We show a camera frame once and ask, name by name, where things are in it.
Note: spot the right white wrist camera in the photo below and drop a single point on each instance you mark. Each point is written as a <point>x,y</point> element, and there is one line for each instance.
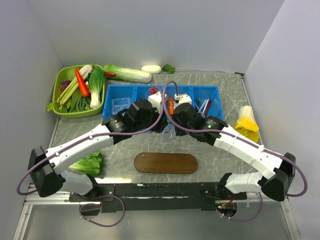
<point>181,99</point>

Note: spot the yellow baby cabbage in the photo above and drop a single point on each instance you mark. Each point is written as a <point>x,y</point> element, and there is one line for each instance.
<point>246,124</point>

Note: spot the clear square organizer tray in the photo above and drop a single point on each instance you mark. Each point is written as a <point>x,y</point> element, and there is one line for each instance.
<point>119,104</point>

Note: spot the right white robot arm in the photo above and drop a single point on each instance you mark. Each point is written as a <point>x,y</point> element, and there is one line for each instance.
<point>274,171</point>

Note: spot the white radish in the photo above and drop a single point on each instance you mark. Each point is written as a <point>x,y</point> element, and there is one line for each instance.
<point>156,69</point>

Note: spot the green bean bunch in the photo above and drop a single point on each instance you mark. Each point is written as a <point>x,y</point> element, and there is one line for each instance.
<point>76,103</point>

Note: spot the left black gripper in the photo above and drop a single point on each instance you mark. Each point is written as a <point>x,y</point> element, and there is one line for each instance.
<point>161,123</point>

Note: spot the orange carrot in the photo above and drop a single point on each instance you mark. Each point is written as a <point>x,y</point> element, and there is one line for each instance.
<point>81,84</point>

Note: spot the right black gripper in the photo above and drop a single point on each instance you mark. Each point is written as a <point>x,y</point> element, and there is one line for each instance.
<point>179,132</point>

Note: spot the white blue toothbrush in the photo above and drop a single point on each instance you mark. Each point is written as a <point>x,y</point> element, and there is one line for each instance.
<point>202,106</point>

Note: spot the green lettuce head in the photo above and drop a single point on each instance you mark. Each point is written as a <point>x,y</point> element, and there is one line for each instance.
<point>92,164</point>

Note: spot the aluminium rail frame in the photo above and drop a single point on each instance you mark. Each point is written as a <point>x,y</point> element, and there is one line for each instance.
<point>33,199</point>

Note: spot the black base frame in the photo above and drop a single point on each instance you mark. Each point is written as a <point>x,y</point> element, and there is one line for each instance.
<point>157,196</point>

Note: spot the purple onion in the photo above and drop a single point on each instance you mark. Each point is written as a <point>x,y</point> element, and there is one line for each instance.
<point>65,84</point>

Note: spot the orange toothpaste tube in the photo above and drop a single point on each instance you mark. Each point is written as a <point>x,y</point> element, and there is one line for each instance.
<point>170,106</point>

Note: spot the right blue storage bin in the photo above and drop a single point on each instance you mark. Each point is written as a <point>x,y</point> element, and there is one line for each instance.
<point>196,93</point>

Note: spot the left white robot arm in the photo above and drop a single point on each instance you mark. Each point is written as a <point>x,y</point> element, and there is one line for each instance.
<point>48,169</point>

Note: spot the red chili pepper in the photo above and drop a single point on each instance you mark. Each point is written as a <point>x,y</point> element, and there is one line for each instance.
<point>109,74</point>

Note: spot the bok choy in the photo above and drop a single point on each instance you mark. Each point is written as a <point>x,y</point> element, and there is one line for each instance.
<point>96,82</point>

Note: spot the red toothbrush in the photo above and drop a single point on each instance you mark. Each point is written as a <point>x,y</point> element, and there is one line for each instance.
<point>209,102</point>

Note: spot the blue storage bin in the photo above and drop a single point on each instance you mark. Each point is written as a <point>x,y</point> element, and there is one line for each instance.
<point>196,93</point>
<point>136,115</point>

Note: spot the brown wooden oval tray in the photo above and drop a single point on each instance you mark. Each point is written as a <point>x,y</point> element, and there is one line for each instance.
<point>165,163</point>

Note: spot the napa cabbage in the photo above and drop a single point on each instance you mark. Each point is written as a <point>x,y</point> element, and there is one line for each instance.
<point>128,74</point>

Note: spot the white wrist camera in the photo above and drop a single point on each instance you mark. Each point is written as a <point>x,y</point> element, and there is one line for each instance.
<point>181,99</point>
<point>156,98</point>

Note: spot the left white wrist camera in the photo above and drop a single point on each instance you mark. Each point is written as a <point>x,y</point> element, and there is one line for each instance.
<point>156,98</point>

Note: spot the clear plastic cup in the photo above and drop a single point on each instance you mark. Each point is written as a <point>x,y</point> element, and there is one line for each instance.
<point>147,94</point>
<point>168,133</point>

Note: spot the green plastic basket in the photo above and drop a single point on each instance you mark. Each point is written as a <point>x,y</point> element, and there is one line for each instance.
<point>54,105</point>

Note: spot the white green leek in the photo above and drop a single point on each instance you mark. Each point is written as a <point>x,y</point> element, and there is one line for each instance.
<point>73,85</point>

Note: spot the left blue storage bin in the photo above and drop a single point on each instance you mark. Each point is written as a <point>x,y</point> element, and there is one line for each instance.
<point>136,115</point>

